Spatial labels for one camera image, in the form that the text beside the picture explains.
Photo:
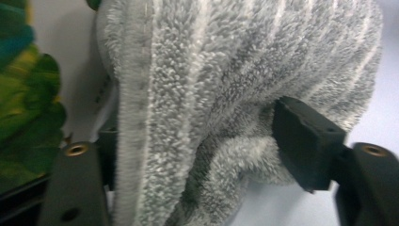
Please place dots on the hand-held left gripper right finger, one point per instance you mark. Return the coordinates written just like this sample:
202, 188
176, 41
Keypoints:
307, 141

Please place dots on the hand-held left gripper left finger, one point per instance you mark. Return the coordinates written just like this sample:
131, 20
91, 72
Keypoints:
78, 182

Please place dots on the white caterpillar picture book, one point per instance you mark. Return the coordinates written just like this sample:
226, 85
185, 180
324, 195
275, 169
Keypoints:
28, 103

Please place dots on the grey striped fluffy cloth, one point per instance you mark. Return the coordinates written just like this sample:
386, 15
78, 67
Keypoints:
219, 94

